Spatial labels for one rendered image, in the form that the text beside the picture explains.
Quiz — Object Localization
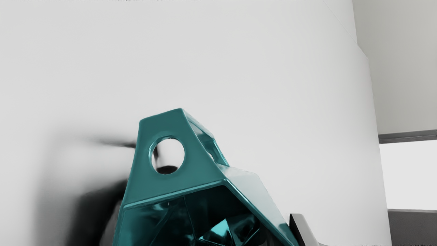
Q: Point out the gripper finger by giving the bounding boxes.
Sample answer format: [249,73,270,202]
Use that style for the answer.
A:
[289,214,328,246]

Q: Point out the teal faceted mug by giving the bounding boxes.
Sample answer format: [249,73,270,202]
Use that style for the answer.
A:
[112,108,301,246]

